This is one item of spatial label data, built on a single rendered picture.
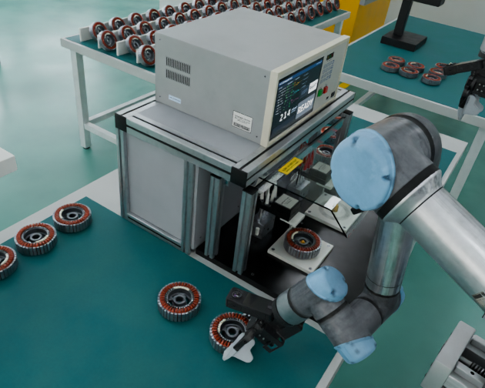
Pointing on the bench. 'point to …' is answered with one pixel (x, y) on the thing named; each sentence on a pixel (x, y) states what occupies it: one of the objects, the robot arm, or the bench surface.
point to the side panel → (155, 190)
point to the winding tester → (242, 68)
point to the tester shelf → (220, 138)
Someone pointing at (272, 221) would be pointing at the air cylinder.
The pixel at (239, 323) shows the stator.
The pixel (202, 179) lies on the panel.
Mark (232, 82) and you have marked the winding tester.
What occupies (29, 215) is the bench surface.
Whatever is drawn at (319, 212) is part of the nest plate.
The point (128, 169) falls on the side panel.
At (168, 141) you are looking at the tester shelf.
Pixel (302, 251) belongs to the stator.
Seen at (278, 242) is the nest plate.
